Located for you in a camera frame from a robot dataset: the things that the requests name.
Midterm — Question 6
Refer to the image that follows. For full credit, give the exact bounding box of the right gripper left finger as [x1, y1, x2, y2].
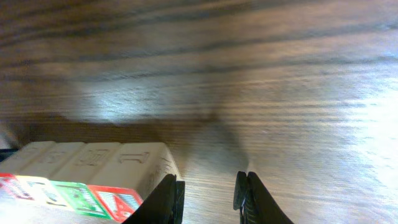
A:
[123, 174, 185, 224]

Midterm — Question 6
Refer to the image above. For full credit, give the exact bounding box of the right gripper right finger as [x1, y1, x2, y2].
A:
[233, 171, 294, 224]

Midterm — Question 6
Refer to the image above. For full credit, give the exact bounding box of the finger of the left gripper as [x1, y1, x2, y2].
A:
[0, 149, 18, 162]

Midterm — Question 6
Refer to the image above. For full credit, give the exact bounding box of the red I block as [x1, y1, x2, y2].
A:
[1, 141, 56, 200]

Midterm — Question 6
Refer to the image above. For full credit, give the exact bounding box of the yellow C block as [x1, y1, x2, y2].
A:
[16, 141, 85, 211]

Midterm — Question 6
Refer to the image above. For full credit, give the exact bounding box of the red A block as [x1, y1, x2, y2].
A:
[88, 142, 182, 223]

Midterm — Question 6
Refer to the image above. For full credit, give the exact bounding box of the green R block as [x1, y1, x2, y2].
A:
[50, 142, 121, 220]

